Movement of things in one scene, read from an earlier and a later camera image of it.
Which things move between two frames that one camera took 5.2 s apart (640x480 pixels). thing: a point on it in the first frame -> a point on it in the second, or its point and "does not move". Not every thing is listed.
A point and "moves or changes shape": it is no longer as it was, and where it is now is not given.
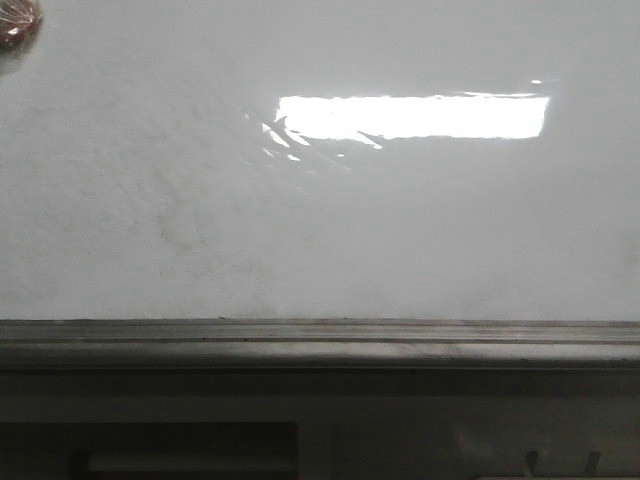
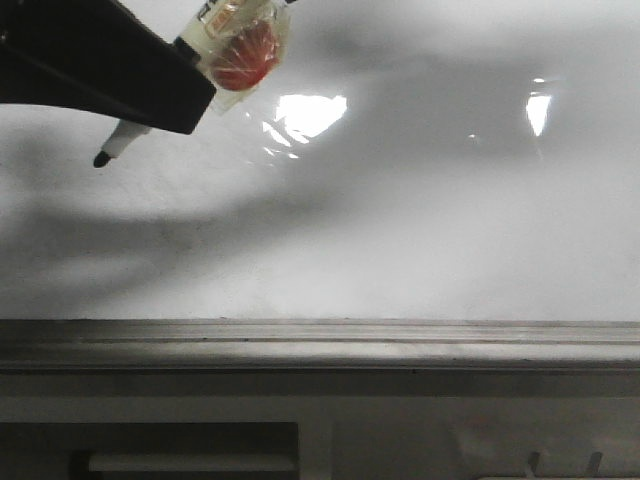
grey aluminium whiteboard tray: x=319 y=343 does not move
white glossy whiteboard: x=406 y=160 does not move
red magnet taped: x=21 y=22 moves or changes shape
